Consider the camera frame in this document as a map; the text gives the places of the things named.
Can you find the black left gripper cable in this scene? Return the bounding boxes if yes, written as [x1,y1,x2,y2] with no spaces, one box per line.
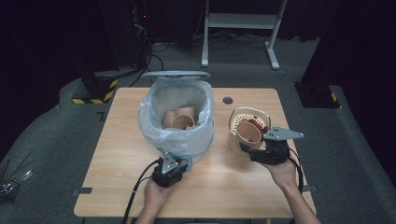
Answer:
[121,158,164,224]

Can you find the red food residue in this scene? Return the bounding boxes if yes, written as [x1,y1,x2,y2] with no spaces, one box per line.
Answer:
[242,114,269,133]

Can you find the person's right hand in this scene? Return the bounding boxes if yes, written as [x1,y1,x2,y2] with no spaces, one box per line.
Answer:
[262,158,301,191]

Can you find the white metal stand frame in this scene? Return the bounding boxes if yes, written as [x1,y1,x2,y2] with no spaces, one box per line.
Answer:
[200,0,289,71]

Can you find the dark computer tower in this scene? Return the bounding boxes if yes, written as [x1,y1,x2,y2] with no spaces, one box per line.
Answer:
[130,0,154,67]

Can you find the black floor cables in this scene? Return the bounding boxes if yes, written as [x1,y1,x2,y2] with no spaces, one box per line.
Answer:
[128,42,165,89]

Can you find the white trash bin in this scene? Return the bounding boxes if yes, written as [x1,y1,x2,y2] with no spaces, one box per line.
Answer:
[140,70,216,164]

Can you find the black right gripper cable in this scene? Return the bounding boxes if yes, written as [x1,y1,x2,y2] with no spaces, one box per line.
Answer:
[288,147,305,194]

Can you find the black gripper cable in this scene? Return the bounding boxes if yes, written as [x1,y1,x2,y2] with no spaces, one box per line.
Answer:
[288,147,305,194]
[121,158,164,224]

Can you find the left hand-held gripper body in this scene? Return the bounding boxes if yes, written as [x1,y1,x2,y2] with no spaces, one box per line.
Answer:
[151,152,190,189]

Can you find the clear plastic bin bag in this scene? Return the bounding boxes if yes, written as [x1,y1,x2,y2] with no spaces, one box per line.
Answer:
[137,77,216,161]

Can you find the person's left hand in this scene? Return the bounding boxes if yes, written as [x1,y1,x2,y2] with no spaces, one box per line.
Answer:
[143,178,176,213]

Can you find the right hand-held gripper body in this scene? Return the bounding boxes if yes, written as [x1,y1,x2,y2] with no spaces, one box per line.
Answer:
[248,125,305,166]

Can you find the metal tripod legs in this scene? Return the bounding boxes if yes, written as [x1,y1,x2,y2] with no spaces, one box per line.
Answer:
[0,150,35,196]

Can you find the beige paper cup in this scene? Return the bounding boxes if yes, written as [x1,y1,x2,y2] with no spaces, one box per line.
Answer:
[176,105,197,118]
[235,120,264,145]
[170,113,196,131]
[162,110,178,129]

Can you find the black stand yellow striped base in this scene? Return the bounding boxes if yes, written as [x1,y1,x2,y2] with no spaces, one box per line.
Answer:
[71,68,121,105]

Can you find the beige strainer container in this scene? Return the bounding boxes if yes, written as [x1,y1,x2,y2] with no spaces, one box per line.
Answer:
[228,106,272,157]

